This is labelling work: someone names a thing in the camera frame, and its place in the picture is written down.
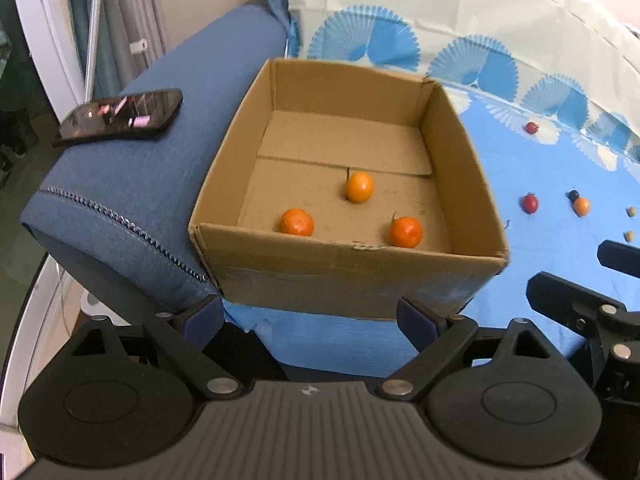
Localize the grey curtain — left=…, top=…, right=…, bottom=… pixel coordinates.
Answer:
left=70, top=0, right=166, bottom=99

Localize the small black fruit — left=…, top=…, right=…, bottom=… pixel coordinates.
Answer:
left=568, top=190, right=580, bottom=203

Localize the red cherry tomato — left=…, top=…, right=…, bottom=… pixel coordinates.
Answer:
left=522, top=193, right=539, bottom=214
left=524, top=122, right=539, bottom=134

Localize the white window frame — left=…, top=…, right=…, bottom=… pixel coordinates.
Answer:
left=15, top=0, right=85, bottom=119

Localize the orange tangerine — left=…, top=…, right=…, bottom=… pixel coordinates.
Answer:
left=278, top=208, right=314, bottom=236
left=388, top=217, right=423, bottom=248

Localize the orange kumquat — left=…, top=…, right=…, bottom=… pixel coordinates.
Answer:
left=345, top=171, right=375, bottom=204

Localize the orange kumquat fruit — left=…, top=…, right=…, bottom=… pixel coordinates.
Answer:
left=573, top=196, right=590, bottom=218

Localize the blue patterned sheet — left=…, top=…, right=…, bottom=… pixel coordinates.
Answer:
left=221, top=0, right=640, bottom=378

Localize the black smartphone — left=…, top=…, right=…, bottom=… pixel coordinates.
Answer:
left=52, top=88, right=183, bottom=146

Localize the brown cardboard box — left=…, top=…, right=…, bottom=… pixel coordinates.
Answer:
left=189, top=58, right=510, bottom=320

